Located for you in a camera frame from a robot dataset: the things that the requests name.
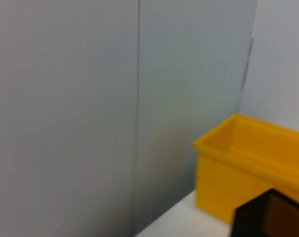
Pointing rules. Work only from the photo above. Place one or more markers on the black mesh pen holder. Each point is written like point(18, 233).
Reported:
point(268, 217)

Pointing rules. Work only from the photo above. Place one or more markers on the yellow plastic bin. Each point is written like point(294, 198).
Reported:
point(226, 182)

